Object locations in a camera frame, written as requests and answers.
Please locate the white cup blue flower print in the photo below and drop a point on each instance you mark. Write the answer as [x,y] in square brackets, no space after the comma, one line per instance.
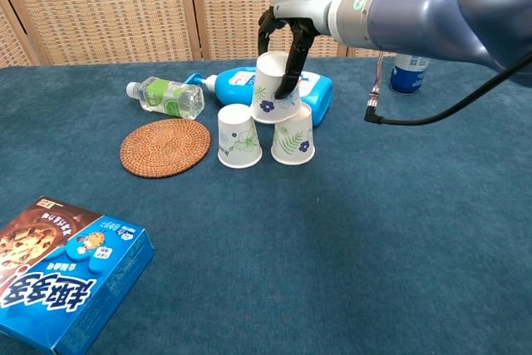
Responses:
[266,93]

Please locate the blue pump bottle cartoon label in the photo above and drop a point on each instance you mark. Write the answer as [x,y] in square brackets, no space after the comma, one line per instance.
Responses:
[228,89]

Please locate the blue silver drink can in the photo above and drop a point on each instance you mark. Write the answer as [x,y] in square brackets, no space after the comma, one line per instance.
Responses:
[407,76]

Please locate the white cup green flower print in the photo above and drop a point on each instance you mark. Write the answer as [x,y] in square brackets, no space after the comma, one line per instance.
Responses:
[239,143]

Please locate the blue felt table cloth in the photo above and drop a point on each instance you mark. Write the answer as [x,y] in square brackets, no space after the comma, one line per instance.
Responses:
[291,267]

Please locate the white cup fern leaf print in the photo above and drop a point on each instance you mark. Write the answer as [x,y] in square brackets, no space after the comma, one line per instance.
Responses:
[291,143]

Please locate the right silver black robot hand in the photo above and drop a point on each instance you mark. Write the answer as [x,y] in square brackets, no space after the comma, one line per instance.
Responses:
[303,8]

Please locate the round woven rattan coaster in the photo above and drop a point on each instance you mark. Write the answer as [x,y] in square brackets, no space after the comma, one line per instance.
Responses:
[165,148]

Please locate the clear bottle green label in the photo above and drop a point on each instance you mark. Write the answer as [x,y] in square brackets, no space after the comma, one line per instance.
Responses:
[166,97]

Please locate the blue brown cookie box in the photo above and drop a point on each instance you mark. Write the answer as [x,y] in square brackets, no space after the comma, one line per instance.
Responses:
[62,280]

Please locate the woven rattan folding screen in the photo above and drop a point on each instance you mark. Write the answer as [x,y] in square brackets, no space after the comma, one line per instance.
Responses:
[124,6]

